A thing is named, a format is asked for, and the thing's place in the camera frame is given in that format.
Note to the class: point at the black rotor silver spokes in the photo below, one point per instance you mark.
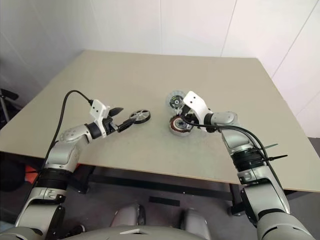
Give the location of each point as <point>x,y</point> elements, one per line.
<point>140,116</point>

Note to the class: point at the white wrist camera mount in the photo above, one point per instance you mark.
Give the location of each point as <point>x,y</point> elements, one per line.
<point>97,107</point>
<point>195,101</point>

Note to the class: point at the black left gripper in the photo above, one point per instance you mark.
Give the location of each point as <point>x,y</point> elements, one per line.
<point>110,126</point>

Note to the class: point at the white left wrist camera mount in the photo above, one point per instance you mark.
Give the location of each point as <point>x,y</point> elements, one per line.
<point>97,107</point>

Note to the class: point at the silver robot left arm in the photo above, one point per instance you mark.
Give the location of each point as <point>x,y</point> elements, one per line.
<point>62,152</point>

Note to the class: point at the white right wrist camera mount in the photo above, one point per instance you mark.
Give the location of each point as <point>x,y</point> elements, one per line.
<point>195,101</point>

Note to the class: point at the silver motor housing copper windings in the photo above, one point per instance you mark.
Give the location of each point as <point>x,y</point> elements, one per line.
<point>178,132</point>

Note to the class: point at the orange object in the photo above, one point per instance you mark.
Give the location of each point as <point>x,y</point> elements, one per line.
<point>32,177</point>

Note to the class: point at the silver motor end cover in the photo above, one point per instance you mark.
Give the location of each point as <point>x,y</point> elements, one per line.
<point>173,100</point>

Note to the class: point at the grey robot torso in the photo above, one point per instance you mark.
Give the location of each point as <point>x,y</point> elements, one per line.
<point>160,235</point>

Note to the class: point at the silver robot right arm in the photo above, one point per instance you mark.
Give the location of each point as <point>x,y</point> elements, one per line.
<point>235,140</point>

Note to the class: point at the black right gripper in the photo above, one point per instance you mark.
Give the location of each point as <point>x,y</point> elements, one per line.
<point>189,113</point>

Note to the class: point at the black table frame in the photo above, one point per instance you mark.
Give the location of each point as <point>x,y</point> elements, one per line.
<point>160,186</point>

